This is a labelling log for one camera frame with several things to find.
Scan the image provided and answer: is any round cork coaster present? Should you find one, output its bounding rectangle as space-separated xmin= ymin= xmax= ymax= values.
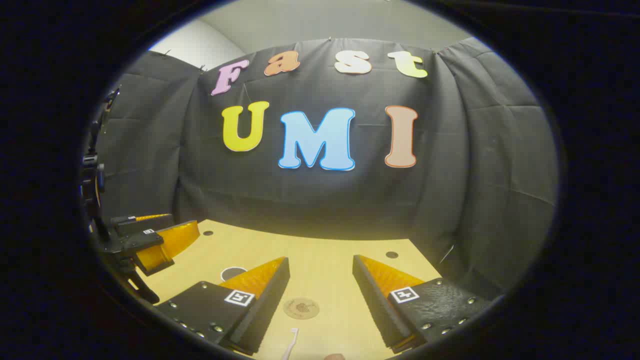
xmin=283 ymin=297 xmax=321 ymax=321

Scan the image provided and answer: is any white toothbrush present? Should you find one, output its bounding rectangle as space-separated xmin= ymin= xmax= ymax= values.
xmin=281 ymin=327 xmax=300 ymax=360

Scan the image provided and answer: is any black backdrop cloth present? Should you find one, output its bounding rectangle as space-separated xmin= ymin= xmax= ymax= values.
xmin=92 ymin=37 xmax=560 ymax=301

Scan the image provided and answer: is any white cup with handle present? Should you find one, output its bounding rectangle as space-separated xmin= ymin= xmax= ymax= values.
xmin=220 ymin=266 xmax=248 ymax=283

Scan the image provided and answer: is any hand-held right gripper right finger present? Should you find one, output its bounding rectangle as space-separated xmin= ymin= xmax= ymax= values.
xmin=352 ymin=254 xmax=494 ymax=353

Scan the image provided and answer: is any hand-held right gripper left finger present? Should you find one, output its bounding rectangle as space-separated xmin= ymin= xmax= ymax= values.
xmin=155 ymin=256 xmax=291 ymax=356

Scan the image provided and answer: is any light wooden desktop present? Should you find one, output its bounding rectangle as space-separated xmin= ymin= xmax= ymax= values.
xmin=135 ymin=219 xmax=443 ymax=360

